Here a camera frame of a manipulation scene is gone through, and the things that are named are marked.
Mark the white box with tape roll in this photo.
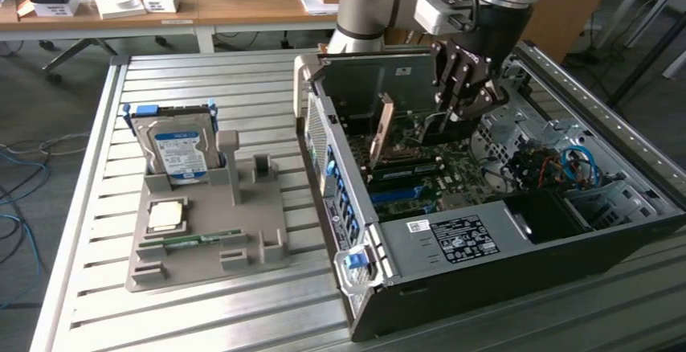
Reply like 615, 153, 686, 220
95, 0, 148, 20

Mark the open black PC case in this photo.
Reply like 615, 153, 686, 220
292, 40, 686, 343

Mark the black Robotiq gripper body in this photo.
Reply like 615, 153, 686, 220
447, 0, 535, 84

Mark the wooden office desk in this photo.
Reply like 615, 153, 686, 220
195, 0, 492, 54
0, 0, 204, 54

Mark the CPU socket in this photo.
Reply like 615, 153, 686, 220
389, 142, 430, 162

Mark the grey power supply unit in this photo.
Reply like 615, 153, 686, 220
368, 201, 536, 279

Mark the Nvidia graphics card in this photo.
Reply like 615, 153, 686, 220
367, 92, 476, 170

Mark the white paper stack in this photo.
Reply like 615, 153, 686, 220
296, 0, 340, 16

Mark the CPU chip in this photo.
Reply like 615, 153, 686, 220
147, 203, 187, 231

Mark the green RAM stick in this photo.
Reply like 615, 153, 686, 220
137, 229, 243, 248

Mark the hard disk with blue caddy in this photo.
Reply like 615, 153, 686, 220
120, 100, 219, 186

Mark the RAM stick with label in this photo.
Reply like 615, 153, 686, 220
372, 162, 438, 180

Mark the wooden cabinet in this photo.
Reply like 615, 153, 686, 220
522, 0, 623, 63

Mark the blue floor cable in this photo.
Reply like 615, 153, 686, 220
0, 154, 52, 309

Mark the white box with black lid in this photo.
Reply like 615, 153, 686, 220
24, 0, 81, 18

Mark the blue expansion slot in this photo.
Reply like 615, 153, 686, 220
371, 186, 428, 205

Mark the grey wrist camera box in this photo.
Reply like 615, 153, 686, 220
412, 0, 480, 35

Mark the grey printed parts rack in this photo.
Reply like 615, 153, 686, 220
123, 129, 293, 293

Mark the blue disk wire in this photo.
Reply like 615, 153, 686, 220
556, 145, 602, 191

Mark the black metal pole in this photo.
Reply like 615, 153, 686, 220
607, 6, 686, 108

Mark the small white box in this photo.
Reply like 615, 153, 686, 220
143, 0, 181, 14

